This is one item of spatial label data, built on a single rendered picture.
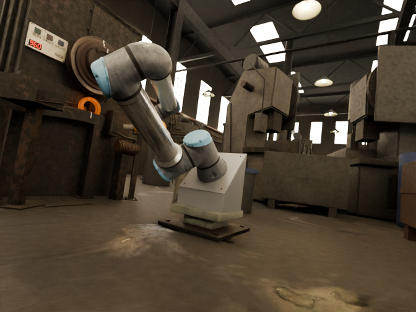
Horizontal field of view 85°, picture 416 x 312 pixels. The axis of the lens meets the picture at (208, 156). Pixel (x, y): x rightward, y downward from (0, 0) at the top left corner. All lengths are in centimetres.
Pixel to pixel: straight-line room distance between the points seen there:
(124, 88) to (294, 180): 262
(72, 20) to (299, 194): 295
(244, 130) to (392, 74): 221
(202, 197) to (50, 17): 182
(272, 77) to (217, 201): 320
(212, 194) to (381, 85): 324
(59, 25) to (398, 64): 400
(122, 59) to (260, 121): 312
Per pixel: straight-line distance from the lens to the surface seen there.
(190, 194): 136
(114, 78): 80
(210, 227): 128
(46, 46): 227
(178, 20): 762
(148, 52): 82
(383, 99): 398
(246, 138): 412
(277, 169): 313
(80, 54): 220
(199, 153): 121
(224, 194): 123
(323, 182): 317
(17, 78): 164
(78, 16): 251
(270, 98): 404
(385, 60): 421
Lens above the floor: 30
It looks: 5 degrees up
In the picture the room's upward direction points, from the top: 7 degrees clockwise
